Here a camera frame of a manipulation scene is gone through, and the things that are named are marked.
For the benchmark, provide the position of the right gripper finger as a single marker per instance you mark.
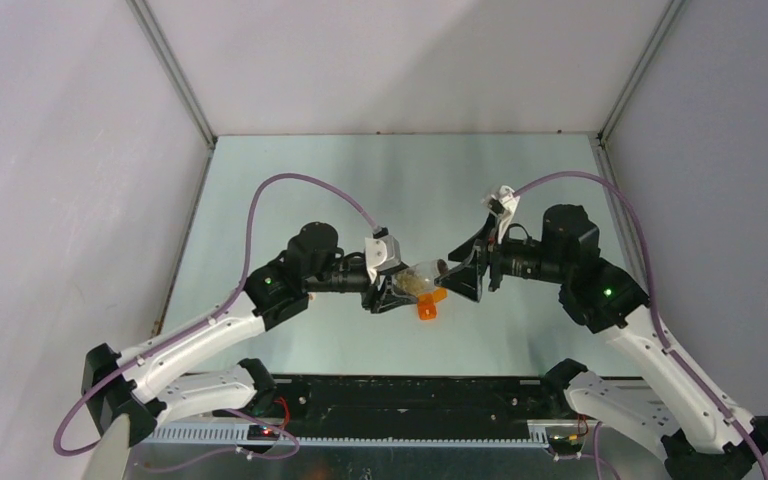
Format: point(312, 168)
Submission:
point(465, 280)
point(477, 243)

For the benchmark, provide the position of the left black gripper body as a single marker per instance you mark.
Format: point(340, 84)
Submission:
point(371, 297)

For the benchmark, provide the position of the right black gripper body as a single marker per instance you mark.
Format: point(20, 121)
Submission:
point(495, 257)

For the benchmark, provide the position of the amber glass pill bottle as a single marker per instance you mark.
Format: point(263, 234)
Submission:
point(420, 279)

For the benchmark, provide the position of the orange pill organizer box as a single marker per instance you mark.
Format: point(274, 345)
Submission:
point(427, 303)

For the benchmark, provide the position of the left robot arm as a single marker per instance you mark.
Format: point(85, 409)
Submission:
point(152, 383)

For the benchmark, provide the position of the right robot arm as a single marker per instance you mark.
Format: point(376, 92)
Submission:
point(695, 429)

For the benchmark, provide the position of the left circuit board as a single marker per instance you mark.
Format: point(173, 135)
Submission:
point(260, 433)

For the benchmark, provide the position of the circuit board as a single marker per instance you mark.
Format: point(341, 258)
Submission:
point(567, 445)
point(260, 433)

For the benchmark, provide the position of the right circuit board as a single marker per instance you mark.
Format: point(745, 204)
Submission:
point(567, 445)

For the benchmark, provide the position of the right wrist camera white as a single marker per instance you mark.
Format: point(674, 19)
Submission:
point(502, 204)

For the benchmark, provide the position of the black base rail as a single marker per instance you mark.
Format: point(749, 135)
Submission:
point(358, 408)

